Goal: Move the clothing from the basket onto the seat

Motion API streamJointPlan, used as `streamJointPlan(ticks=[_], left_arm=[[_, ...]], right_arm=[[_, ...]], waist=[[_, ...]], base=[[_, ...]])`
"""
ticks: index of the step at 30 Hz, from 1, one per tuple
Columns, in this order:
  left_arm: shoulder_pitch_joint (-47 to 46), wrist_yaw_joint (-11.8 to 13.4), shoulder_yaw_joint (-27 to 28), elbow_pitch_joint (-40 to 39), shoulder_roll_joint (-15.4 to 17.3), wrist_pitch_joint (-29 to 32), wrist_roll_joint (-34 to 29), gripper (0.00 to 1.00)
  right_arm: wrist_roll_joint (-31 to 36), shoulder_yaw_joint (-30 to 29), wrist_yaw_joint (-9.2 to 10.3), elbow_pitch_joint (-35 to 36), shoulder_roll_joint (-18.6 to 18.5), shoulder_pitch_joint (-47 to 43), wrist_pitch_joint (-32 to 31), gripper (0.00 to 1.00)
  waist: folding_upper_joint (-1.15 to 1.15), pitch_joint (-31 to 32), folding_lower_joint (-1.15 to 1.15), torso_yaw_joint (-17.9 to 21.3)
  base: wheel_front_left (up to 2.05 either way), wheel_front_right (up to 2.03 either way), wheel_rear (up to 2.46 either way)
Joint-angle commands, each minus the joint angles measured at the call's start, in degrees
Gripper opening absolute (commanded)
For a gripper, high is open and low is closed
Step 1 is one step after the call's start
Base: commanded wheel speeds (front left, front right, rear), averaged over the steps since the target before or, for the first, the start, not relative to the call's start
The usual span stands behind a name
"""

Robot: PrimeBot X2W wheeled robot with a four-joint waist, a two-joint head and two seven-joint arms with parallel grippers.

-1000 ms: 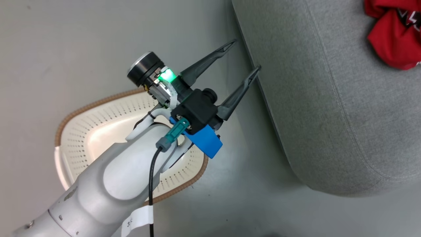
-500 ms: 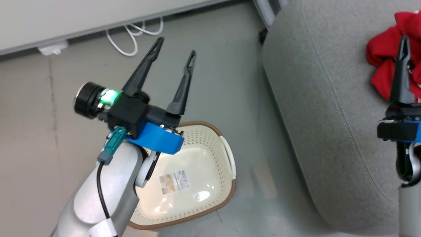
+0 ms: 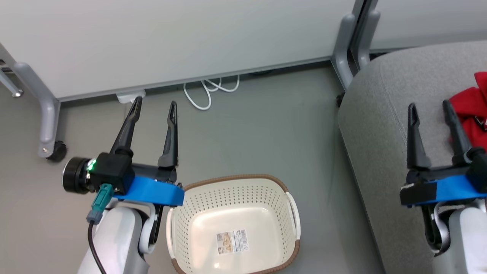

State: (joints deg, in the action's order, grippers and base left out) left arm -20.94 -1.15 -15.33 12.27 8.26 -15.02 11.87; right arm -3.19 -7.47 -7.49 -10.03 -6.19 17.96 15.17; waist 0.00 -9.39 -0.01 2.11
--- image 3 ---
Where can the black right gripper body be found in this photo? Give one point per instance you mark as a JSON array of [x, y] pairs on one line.
[[479, 169]]

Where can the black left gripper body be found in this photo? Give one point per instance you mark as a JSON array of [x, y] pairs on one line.
[[112, 169]]

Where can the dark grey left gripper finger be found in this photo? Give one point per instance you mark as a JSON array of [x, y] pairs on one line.
[[172, 140], [127, 129]]

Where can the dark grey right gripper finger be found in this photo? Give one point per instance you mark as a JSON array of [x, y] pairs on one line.
[[415, 144], [456, 133]]

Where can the red white-striped jersey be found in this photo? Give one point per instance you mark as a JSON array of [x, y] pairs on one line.
[[471, 106]]

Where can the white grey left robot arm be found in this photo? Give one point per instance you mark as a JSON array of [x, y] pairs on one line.
[[114, 239]]

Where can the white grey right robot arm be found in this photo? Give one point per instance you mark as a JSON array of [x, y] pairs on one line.
[[468, 239]]

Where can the grey fabric sofa seat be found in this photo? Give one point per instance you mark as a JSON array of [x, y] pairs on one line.
[[380, 133]]

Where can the cream perforated laundry basket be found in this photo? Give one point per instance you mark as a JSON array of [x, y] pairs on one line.
[[232, 220]]

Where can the black caster wheel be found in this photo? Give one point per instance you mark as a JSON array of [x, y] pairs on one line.
[[339, 100], [58, 151]]

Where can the grey partition leg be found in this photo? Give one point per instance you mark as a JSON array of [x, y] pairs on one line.
[[365, 42], [45, 110], [342, 49]]

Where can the large white partition panel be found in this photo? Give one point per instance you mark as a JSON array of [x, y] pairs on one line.
[[171, 38]]

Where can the small white partition panel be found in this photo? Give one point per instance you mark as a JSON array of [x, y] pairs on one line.
[[426, 23]]

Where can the grey metal stand pole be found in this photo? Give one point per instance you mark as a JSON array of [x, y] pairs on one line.
[[9, 85]]

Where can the white plastic floor bracket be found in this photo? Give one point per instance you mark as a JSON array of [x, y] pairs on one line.
[[129, 97]]

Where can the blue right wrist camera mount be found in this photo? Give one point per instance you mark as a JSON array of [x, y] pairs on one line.
[[452, 189]]

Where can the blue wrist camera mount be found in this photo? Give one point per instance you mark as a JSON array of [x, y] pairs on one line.
[[152, 192], [452, 189]]

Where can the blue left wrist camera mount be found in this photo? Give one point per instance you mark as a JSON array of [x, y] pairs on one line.
[[152, 192]]

